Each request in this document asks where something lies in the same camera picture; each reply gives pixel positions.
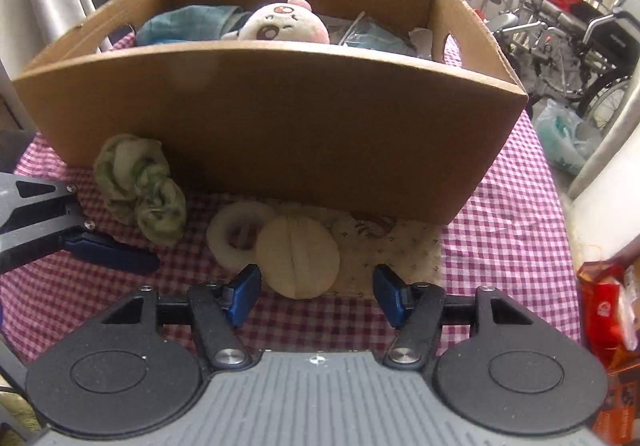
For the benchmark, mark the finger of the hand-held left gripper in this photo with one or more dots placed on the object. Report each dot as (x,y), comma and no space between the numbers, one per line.
(115,253)

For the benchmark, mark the white tape roll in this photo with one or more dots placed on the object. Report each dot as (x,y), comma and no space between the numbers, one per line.
(222,241)

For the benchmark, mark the cotton swab packet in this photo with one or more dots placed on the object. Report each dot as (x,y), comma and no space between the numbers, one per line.
(375,38)

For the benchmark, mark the red snack packet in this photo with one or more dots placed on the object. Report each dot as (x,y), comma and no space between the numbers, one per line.
(600,296)

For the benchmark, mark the teal towel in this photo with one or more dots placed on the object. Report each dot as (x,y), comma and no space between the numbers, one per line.
(185,26)

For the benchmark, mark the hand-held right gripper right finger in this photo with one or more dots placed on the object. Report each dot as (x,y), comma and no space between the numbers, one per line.
(390,296)

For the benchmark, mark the folded wheelchair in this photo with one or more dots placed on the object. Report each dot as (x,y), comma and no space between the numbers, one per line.
(575,51)

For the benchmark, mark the red checkered tablecloth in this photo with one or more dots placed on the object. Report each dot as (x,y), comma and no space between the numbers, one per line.
(500,251)

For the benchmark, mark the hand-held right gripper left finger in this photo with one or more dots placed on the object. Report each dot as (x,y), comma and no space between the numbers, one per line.
(242,296)

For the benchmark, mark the pink and white plush toy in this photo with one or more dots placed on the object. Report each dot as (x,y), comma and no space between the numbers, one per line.
(280,26)

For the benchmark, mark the orange carton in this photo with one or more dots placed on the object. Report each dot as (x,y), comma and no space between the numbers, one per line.
(622,401)

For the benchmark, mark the beige floral cloth mat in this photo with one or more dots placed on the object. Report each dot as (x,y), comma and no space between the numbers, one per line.
(395,251)

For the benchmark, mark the white plastic bag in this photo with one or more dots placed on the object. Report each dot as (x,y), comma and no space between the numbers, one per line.
(565,136)

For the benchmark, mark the brown cardboard box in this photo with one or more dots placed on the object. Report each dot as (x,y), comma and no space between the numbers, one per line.
(280,126)

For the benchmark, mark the round beige pad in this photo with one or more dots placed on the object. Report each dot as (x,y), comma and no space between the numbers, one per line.
(297,258)

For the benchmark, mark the black stool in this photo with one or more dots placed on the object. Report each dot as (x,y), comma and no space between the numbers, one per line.
(15,151)

